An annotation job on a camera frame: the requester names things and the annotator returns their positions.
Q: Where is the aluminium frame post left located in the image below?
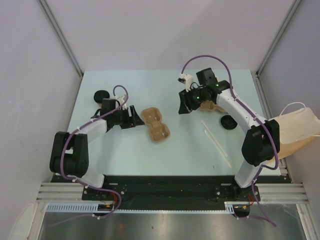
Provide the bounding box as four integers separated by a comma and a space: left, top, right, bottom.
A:
36, 0, 84, 79

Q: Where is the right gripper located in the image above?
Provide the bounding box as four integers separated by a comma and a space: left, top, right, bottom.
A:
178, 86, 207, 115

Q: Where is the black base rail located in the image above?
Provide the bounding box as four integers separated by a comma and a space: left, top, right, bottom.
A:
50, 174, 292, 211

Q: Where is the aluminium frame post right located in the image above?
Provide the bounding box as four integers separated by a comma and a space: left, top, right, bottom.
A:
255, 0, 304, 78

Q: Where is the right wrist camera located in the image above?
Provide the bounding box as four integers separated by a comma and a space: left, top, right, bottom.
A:
178, 73, 194, 92

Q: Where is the black cup lid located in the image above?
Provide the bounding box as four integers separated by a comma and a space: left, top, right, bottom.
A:
93, 90, 110, 104
220, 115, 238, 130

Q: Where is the white cable duct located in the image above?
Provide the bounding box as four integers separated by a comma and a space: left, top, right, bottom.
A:
44, 201, 237, 215

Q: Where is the wrapped straw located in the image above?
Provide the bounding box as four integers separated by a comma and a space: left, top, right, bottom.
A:
204, 130, 233, 169
201, 120, 227, 154

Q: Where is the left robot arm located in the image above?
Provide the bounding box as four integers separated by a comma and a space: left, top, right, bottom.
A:
49, 95, 145, 200

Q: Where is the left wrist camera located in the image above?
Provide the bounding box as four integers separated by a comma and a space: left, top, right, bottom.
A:
112, 95, 128, 110

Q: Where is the purple cable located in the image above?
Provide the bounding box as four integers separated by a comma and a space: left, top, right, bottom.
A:
180, 54, 280, 227
59, 84, 130, 221

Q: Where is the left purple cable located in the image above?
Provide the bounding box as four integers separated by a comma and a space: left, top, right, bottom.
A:
59, 84, 130, 221

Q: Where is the aluminium frame post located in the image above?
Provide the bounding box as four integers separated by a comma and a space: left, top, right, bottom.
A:
36, 0, 84, 79
255, 0, 304, 78

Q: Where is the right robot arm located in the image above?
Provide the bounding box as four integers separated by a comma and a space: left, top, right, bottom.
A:
178, 68, 280, 201

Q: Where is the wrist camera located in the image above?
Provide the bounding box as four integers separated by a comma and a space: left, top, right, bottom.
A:
178, 73, 194, 92
112, 95, 128, 110

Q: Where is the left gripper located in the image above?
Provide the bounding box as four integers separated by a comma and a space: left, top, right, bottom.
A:
111, 105, 144, 130

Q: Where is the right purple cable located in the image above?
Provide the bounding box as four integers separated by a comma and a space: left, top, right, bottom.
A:
180, 54, 280, 227

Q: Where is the pulp cup carrier tray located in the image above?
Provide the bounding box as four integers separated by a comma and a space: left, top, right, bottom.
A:
141, 107, 171, 143

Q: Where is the brown paper bag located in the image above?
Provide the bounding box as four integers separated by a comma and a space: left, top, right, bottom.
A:
272, 102, 320, 160

